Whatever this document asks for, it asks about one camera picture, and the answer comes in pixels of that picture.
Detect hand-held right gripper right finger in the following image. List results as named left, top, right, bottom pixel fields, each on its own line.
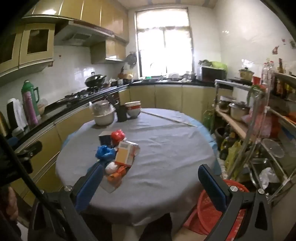
left=198, top=164, right=274, bottom=241

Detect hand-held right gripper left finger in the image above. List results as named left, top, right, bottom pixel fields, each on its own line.
left=29, top=164, right=104, bottom=241

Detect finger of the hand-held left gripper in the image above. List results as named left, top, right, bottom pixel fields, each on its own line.
left=13, top=141, right=43, bottom=163

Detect white tissue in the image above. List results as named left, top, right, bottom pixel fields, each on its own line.
left=105, top=161, right=118, bottom=175

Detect orange wrapper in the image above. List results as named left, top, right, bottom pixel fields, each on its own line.
left=106, top=166, right=130, bottom=186

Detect red plastic basket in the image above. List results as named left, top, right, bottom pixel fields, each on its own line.
left=184, top=179, right=250, bottom=241

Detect blue plastic bag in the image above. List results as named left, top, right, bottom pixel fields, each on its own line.
left=95, top=145, right=117, bottom=162

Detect orange white carton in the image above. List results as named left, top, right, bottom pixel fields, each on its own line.
left=114, top=140, right=141, bottom=168

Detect dark blue small box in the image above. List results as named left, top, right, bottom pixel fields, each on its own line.
left=98, top=131, right=114, bottom=147

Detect red plastic bag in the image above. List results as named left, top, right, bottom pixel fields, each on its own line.
left=110, top=129, right=126, bottom=145

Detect person's left hand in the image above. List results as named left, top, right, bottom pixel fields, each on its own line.
left=0, top=185, right=19, bottom=222

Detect yellow plastic bag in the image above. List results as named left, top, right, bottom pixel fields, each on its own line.
left=224, top=140, right=243, bottom=172

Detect gold thermos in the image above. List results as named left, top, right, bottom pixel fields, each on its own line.
left=0, top=111, right=10, bottom=137

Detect pink thermos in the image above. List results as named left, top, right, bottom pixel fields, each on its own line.
left=23, top=91, right=40, bottom=126

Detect black white electric kettle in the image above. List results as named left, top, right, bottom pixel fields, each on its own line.
left=6, top=98, right=28, bottom=131

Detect light blue table cover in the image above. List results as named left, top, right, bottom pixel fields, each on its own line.
left=61, top=113, right=220, bottom=176

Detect white plastic bag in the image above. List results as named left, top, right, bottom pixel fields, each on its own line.
left=259, top=167, right=280, bottom=189

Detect black countertop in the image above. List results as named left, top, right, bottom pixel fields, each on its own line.
left=0, top=79, right=234, bottom=149

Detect green thermos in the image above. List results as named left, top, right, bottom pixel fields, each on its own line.
left=21, top=80, right=40, bottom=116

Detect grey tablecloth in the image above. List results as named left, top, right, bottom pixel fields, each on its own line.
left=55, top=108, right=219, bottom=226

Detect wooden shelf board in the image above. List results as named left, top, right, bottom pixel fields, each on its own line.
left=215, top=109, right=249, bottom=139

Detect white metal basin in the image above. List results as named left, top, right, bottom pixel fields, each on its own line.
left=94, top=111, right=115, bottom=127

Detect gas stove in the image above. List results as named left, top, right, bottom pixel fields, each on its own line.
left=57, top=89, right=102, bottom=103

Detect round glass lid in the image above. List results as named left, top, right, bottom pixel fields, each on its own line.
left=261, top=138, right=285, bottom=158

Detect black cup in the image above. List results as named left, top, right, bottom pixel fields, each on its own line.
left=115, top=103, right=128, bottom=122

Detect large steel pot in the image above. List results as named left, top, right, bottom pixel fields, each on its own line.
left=229, top=101, right=250, bottom=121

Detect long wooden stick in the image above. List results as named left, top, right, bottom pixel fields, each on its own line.
left=141, top=111, right=199, bottom=127

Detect pink plastic bag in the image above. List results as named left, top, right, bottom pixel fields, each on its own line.
left=242, top=109, right=272, bottom=138

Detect small dark pot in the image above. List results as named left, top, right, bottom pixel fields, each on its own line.
left=218, top=96, right=236, bottom=113

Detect stacked red white bowls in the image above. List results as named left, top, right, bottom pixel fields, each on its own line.
left=125, top=101, right=142, bottom=119

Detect black wok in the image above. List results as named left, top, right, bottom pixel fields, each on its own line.
left=84, top=72, right=107, bottom=88

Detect yellow base cabinets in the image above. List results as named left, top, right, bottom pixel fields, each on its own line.
left=0, top=83, right=232, bottom=207

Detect metal storage rack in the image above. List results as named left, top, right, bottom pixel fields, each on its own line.
left=214, top=70, right=296, bottom=204

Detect microwave oven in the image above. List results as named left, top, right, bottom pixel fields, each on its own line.
left=200, top=65, right=228, bottom=82

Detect yellow enamel pot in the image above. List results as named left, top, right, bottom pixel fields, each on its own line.
left=239, top=67, right=255, bottom=81

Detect green bag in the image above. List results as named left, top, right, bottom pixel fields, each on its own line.
left=209, top=61, right=228, bottom=70

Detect range hood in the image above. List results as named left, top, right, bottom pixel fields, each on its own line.
left=54, top=20, right=115, bottom=47

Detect clear plastic bottle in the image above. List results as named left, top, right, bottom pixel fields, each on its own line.
left=261, top=61, right=274, bottom=86

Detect window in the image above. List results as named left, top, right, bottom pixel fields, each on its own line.
left=135, top=8, right=193, bottom=78

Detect small wall fan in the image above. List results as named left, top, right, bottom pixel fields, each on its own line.
left=125, top=53, right=137, bottom=69

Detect yellow wall cabinets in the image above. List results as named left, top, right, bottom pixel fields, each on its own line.
left=0, top=0, right=130, bottom=78

